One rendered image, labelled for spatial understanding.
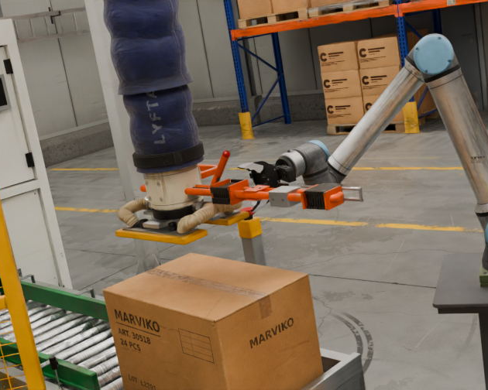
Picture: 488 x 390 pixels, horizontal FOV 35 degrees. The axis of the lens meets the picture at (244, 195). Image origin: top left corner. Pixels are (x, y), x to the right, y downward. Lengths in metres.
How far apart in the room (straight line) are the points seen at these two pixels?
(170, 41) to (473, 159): 1.00
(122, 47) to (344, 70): 8.19
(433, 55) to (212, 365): 1.14
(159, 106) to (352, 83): 8.13
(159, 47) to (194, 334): 0.86
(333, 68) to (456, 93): 8.07
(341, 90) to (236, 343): 8.36
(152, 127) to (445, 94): 0.90
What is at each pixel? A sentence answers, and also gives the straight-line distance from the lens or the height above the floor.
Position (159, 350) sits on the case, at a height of 0.78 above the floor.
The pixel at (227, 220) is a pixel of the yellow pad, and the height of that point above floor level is 1.16.
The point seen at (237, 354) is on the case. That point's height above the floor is 0.82.
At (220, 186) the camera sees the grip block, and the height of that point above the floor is 1.29.
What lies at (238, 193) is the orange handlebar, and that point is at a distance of 2.22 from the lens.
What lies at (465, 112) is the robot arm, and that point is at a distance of 2.46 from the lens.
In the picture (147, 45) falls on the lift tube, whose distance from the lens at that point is 2.30.
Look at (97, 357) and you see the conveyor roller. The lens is 3.19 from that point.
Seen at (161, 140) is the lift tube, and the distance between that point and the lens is 2.33.
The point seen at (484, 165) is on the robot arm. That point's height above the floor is 1.20.
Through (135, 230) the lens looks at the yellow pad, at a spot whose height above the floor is 1.17.
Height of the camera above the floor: 1.77
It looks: 13 degrees down
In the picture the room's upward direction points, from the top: 10 degrees counter-clockwise
